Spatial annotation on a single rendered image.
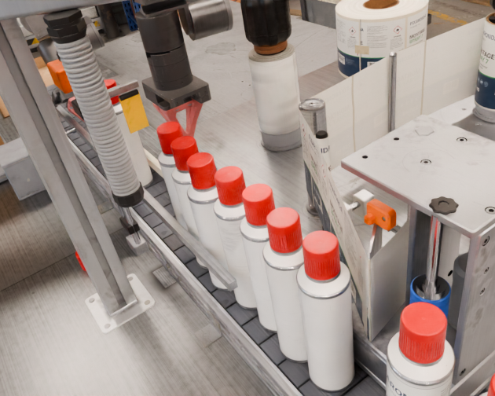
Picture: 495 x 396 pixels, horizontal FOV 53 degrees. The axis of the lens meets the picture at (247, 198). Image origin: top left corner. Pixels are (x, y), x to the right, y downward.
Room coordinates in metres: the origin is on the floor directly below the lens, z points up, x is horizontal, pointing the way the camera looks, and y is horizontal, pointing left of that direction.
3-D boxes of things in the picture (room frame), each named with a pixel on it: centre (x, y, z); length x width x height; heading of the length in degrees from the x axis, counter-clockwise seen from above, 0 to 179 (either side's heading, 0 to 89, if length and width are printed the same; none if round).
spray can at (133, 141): (0.81, 0.20, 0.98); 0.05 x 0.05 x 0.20
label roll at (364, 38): (1.11, -0.37, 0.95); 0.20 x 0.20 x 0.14
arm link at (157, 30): (0.71, 0.07, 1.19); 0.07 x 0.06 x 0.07; 107
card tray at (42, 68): (1.54, 0.59, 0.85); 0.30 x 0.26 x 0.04; 28
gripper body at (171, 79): (0.70, 0.07, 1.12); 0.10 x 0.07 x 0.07; 28
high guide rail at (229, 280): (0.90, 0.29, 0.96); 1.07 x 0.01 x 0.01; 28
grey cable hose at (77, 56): (0.47, 0.13, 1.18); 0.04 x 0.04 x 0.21
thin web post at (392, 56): (0.74, -0.27, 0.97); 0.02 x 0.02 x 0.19
